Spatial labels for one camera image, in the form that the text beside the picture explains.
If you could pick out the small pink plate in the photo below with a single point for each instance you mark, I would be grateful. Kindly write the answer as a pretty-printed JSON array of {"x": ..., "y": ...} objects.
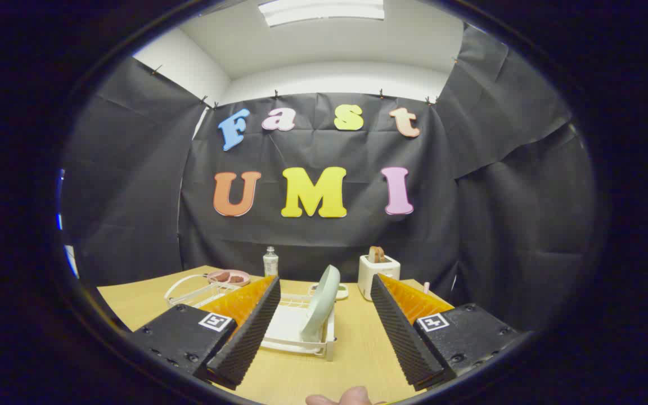
[{"x": 242, "y": 274}]

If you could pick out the white divided snack tray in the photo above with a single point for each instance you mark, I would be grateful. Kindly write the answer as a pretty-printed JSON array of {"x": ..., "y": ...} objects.
[{"x": 342, "y": 292}]

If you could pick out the brown bread slice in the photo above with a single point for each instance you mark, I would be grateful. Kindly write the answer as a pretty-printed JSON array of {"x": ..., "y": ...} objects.
[{"x": 376, "y": 254}]

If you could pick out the clear plastic bottle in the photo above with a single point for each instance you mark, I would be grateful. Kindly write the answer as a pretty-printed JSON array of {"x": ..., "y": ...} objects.
[{"x": 270, "y": 263}]

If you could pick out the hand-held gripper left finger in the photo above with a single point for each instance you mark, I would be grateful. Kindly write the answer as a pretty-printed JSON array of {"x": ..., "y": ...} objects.
[{"x": 245, "y": 337}]

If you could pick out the white dish rack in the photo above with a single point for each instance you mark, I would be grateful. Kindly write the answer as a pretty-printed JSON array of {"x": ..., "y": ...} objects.
[{"x": 284, "y": 332}]

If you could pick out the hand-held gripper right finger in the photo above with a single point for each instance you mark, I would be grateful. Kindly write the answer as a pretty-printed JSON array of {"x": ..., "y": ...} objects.
[{"x": 403, "y": 337}]

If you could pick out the black backdrop cloth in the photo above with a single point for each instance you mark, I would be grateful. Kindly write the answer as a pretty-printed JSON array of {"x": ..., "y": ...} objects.
[{"x": 329, "y": 242}]

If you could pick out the white toaster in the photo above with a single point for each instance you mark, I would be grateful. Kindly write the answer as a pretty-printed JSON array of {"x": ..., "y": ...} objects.
[{"x": 366, "y": 278}]

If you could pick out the light green plate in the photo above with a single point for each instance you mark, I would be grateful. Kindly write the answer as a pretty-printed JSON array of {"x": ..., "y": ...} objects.
[{"x": 321, "y": 304}]

